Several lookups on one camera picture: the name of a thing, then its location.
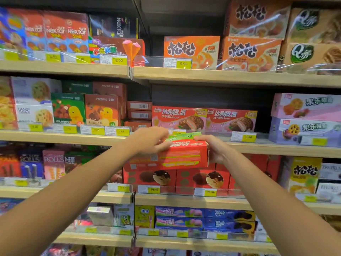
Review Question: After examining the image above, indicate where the person's right hand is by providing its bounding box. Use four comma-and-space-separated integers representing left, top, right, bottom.
193, 134, 235, 165

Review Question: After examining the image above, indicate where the person's left hand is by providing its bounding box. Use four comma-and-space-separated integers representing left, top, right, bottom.
125, 126, 173, 158

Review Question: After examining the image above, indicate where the red pie snack box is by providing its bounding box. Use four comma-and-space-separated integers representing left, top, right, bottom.
123, 140, 210, 171

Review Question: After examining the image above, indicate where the person's left forearm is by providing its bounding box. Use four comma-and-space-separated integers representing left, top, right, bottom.
0, 142, 135, 256

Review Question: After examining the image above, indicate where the person's right forearm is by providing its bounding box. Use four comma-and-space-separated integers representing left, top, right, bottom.
224, 152, 341, 256

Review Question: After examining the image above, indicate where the pink chocolate pie box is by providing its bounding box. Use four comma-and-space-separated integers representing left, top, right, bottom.
206, 108, 258, 133
151, 106, 208, 131

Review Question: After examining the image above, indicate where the brown barcode box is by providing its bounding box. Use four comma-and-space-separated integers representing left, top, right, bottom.
127, 101, 153, 111
124, 119, 152, 131
128, 110, 152, 120

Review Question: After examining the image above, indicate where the red chocolate puff box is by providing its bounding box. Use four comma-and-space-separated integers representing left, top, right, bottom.
123, 168, 177, 187
175, 164, 230, 196
229, 154, 282, 190

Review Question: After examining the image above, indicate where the white yellow price tag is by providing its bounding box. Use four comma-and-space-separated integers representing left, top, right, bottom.
33, 52, 62, 63
137, 185, 161, 194
295, 194, 318, 203
63, 53, 91, 64
0, 50, 20, 61
5, 178, 29, 187
164, 58, 193, 70
107, 183, 131, 193
99, 54, 128, 66
194, 188, 217, 197

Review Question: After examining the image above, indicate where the brown duck chocolate box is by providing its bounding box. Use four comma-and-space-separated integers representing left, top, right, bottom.
85, 94, 122, 127

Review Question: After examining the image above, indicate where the dark blue cookie box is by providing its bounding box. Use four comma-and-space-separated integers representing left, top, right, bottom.
204, 219, 256, 234
204, 209, 256, 222

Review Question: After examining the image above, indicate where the row of price labels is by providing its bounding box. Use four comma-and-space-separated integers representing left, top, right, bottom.
85, 226, 273, 243
18, 121, 328, 147

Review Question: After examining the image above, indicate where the blue pink marshmallow box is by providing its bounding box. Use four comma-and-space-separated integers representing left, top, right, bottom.
155, 216, 205, 229
156, 206, 205, 218

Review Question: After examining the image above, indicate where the yellow cartoon sponge box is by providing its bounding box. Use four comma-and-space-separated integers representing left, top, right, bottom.
134, 205, 156, 229

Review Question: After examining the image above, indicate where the white cartoon sponge box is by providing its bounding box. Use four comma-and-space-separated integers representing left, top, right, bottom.
114, 204, 135, 227

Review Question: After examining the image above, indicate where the dark green snack box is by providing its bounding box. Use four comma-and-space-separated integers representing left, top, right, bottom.
64, 151, 94, 174

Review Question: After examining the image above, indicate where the purple fruit biscuit box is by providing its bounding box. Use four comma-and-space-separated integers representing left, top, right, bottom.
269, 117, 341, 148

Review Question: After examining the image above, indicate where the orange cake box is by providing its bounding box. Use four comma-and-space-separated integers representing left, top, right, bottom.
164, 36, 220, 70
224, 0, 292, 40
221, 37, 282, 72

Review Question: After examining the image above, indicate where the white snack box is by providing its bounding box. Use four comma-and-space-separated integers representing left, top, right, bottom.
255, 216, 273, 242

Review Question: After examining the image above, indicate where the yellow cake box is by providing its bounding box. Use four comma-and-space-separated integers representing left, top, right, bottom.
287, 156, 323, 195

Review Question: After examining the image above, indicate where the green duck chocolate box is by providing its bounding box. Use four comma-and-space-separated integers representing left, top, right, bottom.
51, 92, 86, 126

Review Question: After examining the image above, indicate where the small white box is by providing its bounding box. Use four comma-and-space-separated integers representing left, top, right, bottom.
86, 206, 115, 227

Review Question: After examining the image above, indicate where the dark green chocolate box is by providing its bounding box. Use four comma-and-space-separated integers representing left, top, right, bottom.
61, 80, 94, 94

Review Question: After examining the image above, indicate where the pink fruit biscuit box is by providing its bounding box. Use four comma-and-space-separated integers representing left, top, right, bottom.
271, 93, 341, 122

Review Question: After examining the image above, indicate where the brown ice cream cone box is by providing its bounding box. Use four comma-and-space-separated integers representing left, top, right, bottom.
92, 37, 146, 66

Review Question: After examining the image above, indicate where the pink wafer roll box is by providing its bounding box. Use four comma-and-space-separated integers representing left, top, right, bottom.
42, 150, 66, 180

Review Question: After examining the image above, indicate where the colourful striped small box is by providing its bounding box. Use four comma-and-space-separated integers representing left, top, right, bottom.
88, 37, 101, 64

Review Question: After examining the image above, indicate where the white printed box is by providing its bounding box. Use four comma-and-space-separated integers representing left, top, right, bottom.
318, 162, 341, 182
315, 182, 341, 203

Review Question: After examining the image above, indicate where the black cookie box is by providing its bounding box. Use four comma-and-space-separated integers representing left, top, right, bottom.
89, 14, 139, 39

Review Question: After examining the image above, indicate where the white chip cookie box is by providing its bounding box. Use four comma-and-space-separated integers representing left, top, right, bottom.
11, 76, 62, 105
15, 104, 54, 129

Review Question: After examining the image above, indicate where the blue wafer roll box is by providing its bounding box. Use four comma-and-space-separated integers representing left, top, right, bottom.
19, 149, 45, 179

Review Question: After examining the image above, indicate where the red cookie box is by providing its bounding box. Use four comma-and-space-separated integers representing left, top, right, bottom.
8, 8, 48, 52
43, 11, 68, 54
65, 13, 90, 55

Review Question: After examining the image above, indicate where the beige cake box green logo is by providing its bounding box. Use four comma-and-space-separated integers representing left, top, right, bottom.
286, 8, 341, 44
278, 42, 341, 75

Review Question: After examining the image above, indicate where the orange wafer stick box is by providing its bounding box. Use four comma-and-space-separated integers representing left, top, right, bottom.
0, 154, 22, 178

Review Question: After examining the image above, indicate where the yellow biscuit box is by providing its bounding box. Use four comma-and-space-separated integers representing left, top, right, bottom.
0, 103, 18, 130
0, 77, 14, 105

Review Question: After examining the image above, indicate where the purple snack packet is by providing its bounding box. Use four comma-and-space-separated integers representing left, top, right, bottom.
0, 198, 25, 215

